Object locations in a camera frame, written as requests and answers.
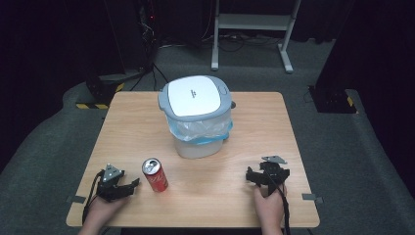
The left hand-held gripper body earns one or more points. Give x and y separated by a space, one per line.
109 187

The grey tape strip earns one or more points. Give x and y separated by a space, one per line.
76 199
311 197

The red soda can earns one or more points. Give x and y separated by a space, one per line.
156 178

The white trash can grey lid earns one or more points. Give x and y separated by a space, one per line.
195 98

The black base yellow striped edge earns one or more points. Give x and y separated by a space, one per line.
102 89
332 99

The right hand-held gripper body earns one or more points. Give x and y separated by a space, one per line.
273 174

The person's right hand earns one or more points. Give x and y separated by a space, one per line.
269 209

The white metal stand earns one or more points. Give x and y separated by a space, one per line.
253 23

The clear blue plastic bin liner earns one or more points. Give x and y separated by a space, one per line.
199 129

